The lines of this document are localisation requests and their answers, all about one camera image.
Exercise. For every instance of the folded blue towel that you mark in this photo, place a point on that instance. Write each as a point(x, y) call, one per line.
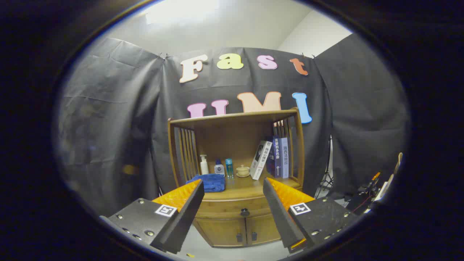
point(212, 181)

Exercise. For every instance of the white pump bottle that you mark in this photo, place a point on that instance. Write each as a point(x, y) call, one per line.
point(204, 168)

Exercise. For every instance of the white bottle with blue cap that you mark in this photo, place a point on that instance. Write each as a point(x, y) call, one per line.
point(219, 169)

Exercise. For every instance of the wooden drawer with black knob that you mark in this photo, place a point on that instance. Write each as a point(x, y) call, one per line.
point(224, 208)

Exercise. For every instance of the black tripod stand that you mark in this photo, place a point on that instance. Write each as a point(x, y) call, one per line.
point(327, 180)

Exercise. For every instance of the black device with orange part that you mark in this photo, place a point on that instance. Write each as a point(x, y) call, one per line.
point(366, 195)

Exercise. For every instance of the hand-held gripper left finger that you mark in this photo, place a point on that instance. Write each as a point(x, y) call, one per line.
point(185, 221)

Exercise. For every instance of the cream lidded tea cup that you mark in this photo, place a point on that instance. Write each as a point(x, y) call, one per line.
point(242, 171)

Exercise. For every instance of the wooden cabinet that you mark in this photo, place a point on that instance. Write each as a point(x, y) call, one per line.
point(232, 141)

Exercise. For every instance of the wooden countertop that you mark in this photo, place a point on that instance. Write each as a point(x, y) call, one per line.
point(246, 185)

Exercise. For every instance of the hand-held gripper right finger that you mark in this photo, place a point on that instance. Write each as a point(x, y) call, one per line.
point(281, 217)

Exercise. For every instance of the dark blue book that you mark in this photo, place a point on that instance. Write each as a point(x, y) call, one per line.
point(277, 156)

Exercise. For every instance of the wooden cabinet door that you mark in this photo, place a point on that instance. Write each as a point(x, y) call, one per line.
point(221, 232)
point(262, 228)

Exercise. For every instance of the pale blue book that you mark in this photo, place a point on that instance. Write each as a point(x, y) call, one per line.
point(285, 156)

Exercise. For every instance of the white book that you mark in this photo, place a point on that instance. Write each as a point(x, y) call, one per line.
point(261, 159)

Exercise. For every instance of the clear blue bottle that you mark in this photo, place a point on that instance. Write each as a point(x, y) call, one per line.
point(229, 168)

